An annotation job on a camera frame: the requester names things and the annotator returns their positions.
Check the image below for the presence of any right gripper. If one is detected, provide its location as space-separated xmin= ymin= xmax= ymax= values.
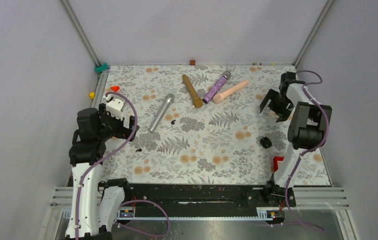
xmin=260 ymin=88 xmax=295 ymax=123

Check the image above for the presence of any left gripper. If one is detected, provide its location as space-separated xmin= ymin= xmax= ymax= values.
xmin=97 ymin=103 xmax=139 ymax=141

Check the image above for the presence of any beige charging case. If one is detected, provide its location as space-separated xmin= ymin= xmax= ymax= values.
xmin=268 ymin=111 xmax=279 ymax=119

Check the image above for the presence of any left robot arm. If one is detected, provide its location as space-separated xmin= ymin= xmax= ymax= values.
xmin=64 ymin=103 xmax=139 ymax=240

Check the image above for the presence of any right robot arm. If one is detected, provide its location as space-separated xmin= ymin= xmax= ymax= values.
xmin=259 ymin=71 xmax=332 ymax=208

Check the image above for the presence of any red triangle block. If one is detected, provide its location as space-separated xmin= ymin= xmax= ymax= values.
xmin=110 ymin=85 xmax=120 ymax=93

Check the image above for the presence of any yellow cube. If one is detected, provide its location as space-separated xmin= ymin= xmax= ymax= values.
xmin=89 ymin=92 xmax=95 ymax=100

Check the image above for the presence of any red box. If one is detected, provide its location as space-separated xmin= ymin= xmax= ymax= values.
xmin=272 ymin=156 xmax=285 ymax=173

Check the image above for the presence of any teal corner clip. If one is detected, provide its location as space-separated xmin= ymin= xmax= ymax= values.
xmin=94 ymin=62 xmax=109 ymax=74

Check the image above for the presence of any silver microphone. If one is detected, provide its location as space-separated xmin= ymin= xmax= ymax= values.
xmin=148 ymin=93 xmax=175 ymax=133

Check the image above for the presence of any pink microphone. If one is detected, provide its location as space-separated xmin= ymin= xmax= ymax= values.
xmin=212 ymin=80 xmax=250 ymax=104

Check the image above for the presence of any purple glitter microphone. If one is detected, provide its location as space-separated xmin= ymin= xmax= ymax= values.
xmin=202 ymin=70 xmax=231 ymax=104

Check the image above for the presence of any gold microphone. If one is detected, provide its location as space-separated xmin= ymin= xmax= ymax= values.
xmin=182 ymin=74 xmax=203 ymax=108

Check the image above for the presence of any floral table mat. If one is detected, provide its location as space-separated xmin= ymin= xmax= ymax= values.
xmin=93 ymin=64 xmax=332 ymax=187

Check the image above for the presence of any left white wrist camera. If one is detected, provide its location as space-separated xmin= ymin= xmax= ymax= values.
xmin=105 ymin=97 xmax=125 ymax=121

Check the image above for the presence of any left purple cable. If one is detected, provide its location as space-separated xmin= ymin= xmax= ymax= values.
xmin=73 ymin=91 xmax=139 ymax=240

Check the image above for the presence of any bottom purple cable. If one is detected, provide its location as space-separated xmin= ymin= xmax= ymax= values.
xmin=115 ymin=199 xmax=171 ymax=238

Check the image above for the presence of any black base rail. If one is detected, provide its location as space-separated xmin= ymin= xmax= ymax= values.
xmin=123 ymin=183 xmax=287 ymax=218

